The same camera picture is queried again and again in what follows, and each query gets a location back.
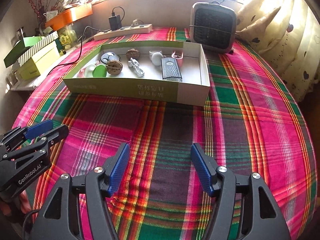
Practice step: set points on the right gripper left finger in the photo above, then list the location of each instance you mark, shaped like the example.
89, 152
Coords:
115, 167

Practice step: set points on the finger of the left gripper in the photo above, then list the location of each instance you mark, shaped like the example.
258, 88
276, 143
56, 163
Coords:
38, 129
49, 139

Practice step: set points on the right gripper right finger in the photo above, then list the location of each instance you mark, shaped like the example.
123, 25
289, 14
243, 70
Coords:
205, 167

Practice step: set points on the pink clip holder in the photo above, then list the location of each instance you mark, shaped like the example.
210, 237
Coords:
178, 56
83, 71

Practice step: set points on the brown walnut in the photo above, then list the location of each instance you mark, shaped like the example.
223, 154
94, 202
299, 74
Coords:
114, 67
133, 54

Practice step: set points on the black white round gadget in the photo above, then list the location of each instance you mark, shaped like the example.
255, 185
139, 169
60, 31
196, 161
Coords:
109, 56

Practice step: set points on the black rectangular device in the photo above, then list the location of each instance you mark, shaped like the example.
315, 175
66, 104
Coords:
170, 70

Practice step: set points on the white egg-shaped light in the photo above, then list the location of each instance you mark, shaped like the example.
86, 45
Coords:
157, 63

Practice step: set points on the green white suction holder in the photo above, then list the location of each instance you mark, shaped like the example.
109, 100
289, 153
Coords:
95, 71

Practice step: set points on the translucent round jar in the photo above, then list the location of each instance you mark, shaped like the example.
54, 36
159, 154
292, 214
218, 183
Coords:
155, 55

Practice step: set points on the yellow green box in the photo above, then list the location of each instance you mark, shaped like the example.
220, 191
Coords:
34, 65

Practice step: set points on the green folded box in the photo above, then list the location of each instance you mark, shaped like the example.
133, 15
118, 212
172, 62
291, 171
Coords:
19, 48

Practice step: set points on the striped white box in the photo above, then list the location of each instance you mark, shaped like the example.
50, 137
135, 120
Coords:
49, 40

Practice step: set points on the yellow green toy figure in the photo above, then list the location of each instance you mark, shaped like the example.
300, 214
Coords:
67, 38

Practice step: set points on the green white cardboard box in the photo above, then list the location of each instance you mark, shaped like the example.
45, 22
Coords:
192, 90

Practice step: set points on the orange shelf tray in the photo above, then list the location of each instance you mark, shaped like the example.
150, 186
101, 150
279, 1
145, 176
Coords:
69, 16

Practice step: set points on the black charger plug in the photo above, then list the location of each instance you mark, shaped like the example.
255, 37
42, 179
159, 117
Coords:
115, 22

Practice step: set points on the red flower branches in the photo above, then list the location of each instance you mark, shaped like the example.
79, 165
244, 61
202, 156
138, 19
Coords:
37, 0

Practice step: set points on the white power strip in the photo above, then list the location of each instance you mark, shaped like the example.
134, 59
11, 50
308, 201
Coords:
140, 29

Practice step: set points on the grey portable heater fan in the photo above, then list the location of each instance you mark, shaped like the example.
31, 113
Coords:
213, 26

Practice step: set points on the cream heart-pattern curtain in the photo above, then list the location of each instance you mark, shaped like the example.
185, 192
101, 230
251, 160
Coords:
285, 33

